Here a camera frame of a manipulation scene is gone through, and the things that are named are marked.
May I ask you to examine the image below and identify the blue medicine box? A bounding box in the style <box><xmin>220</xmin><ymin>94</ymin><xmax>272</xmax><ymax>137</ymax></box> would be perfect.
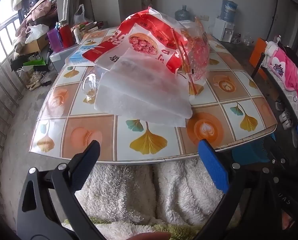
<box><xmin>68</xmin><ymin>45</ymin><xmax>97</xmax><ymax>66</ymax></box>

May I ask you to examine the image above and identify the white tissue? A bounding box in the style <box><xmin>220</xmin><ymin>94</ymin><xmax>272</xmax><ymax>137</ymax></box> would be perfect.
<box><xmin>94</xmin><ymin>49</ymin><xmax>192</xmax><ymax>127</ymax></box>

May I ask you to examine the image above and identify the red white paper food bag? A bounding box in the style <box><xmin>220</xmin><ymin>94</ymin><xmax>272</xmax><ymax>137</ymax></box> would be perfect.
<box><xmin>82</xmin><ymin>7</ymin><xmax>188</xmax><ymax>73</ymax></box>

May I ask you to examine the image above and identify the Pepsi plastic bottle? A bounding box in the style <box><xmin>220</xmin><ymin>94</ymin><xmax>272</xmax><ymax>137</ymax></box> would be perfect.
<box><xmin>82</xmin><ymin>73</ymin><xmax>99</xmax><ymax>99</ymax></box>

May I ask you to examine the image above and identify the clear red-dotted plastic bag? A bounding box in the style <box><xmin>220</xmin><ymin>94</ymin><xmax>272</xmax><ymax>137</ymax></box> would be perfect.
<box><xmin>148</xmin><ymin>7</ymin><xmax>210</xmax><ymax>96</ymax></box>

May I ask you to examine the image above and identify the person's left hand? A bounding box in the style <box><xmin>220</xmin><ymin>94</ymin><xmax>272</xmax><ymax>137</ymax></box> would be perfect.
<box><xmin>127</xmin><ymin>232</ymin><xmax>171</xmax><ymax>240</ymax></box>

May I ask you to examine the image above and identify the pink floral blanket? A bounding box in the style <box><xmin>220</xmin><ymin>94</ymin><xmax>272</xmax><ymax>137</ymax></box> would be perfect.
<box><xmin>265</xmin><ymin>41</ymin><xmax>298</xmax><ymax>98</ymax></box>

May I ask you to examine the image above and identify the white fluffy blanket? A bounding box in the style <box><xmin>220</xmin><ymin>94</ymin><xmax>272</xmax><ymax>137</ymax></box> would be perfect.
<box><xmin>75</xmin><ymin>158</ymin><xmax>223</xmax><ymax>239</ymax></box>

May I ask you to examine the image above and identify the orange chair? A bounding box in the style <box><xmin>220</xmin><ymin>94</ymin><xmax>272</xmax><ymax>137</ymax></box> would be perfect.
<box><xmin>249</xmin><ymin>37</ymin><xmax>266</xmax><ymax>68</ymax></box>

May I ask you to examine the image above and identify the white water dispenser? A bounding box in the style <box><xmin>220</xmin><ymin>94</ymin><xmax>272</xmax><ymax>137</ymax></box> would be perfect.
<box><xmin>212</xmin><ymin>18</ymin><xmax>235</xmax><ymax>43</ymax></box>

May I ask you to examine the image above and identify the green paper bag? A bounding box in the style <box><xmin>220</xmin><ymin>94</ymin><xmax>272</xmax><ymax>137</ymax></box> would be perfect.
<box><xmin>23</xmin><ymin>57</ymin><xmax>46</xmax><ymax>66</ymax></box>

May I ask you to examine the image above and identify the grey storage box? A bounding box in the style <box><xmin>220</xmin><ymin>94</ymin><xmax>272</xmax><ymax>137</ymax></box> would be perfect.
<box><xmin>49</xmin><ymin>44</ymin><xmax>78</xmax><ymax>73</ymax></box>

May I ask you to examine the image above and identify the blue water jug on floor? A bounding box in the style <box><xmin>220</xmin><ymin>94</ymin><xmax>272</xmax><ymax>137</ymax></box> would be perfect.
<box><xmin>174</xmin><ymin>5</ymin><xmax>192</xmax><ymax>21</ymax></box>

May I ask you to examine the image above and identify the cardboard box with clothes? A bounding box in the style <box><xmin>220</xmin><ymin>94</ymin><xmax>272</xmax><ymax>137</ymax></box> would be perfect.
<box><xmin>13</xmin><ymin>24</ymin><xmax>49</xmax><ymax>55</ymax></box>

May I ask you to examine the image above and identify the red thermos bottle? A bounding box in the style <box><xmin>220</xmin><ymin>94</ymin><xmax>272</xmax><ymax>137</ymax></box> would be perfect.
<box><xmin>58</xmin><ymin>20</ymin><xmax>74</xmax><ymax>48</ymax></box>

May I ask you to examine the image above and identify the purple container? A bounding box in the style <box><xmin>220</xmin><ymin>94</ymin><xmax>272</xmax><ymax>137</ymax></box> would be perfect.
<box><xmin>47</xmin><ymin>28</ymin><xmax>63</xmax><ymax>53</ymax></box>

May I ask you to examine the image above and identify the white small bottle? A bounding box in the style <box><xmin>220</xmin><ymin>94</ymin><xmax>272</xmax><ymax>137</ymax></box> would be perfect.
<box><xmin>73</xmin><ymin>28</ymin><xmax>82</xmax><ymax>44</ymax></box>

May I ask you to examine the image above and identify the white plastic bag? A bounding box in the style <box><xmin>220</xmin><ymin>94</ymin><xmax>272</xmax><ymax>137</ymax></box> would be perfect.
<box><xmin>74</xmin><ymin>4</ymin><xmax>87</xmax><ymax>25</ymax></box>

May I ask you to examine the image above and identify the grey curtain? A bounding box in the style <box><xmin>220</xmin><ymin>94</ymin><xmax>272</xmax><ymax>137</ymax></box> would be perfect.
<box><xmin>57</xmin><ymin>0</ymin><xmax>95</xmax><ymax>28</ymax></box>

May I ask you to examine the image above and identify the black bed frame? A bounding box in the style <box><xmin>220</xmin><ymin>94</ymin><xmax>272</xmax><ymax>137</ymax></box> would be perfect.
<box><xmin>251</xmin><ymin>53</ymin><xmax>298</xmax><ymax>127</ymax></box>

